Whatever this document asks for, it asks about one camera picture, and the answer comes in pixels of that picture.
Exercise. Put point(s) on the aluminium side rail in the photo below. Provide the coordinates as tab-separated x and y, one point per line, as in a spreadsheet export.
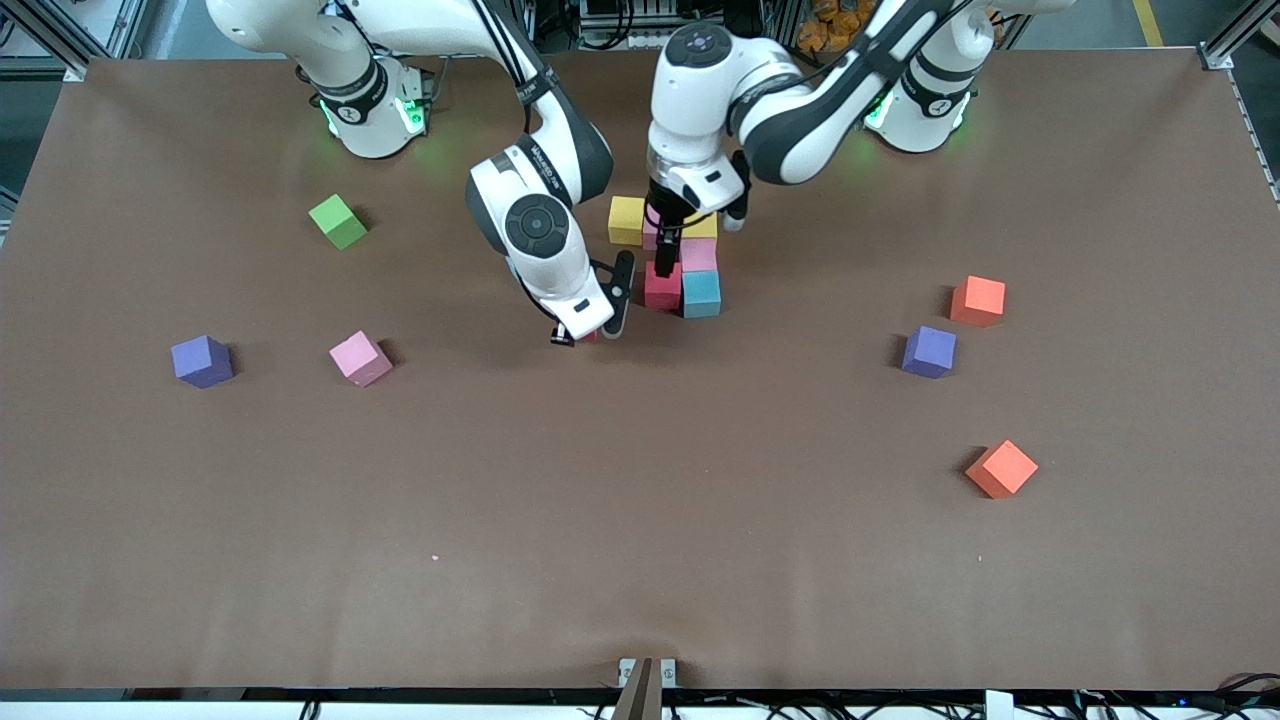
1255	130

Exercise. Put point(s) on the purple foam cube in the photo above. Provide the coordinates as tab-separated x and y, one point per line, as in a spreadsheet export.
200	362
930	350

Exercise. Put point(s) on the yellow foam cube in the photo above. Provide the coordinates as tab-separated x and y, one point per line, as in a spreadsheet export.
627	220
708	228

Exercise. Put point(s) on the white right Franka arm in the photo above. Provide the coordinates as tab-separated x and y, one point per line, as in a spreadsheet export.
300	25

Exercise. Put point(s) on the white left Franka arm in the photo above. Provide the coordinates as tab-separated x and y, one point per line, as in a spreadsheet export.
700	100

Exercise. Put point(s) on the blue foam cube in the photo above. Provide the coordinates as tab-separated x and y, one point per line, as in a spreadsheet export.
702	295

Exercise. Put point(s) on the orange foam cube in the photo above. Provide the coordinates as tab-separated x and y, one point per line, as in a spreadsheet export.
977	301
1001	468

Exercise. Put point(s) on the aluminium frame post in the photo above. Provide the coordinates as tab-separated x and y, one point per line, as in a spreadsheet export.
50	38
1230	40

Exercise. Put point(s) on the white tag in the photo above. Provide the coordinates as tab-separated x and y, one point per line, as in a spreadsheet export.
998	706

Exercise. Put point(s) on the green foam cube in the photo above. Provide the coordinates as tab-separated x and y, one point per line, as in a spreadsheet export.
337	222

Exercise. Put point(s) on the pink foam cube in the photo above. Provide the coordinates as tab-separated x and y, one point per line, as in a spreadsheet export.
648	238
700	255
360	358

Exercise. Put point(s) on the pile of orange objects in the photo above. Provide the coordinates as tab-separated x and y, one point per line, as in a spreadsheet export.
845	28

